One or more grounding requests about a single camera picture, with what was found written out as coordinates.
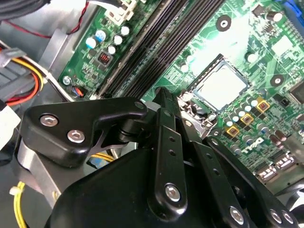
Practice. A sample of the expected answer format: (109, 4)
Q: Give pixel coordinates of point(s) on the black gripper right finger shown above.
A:
(213, 166)

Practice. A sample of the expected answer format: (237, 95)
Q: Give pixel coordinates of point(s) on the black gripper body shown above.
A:
(107, 202)

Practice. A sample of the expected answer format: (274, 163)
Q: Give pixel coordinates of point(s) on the silver CPU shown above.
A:
(221, 88)

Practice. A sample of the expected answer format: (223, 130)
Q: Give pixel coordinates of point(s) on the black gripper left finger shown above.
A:
(59, 147)

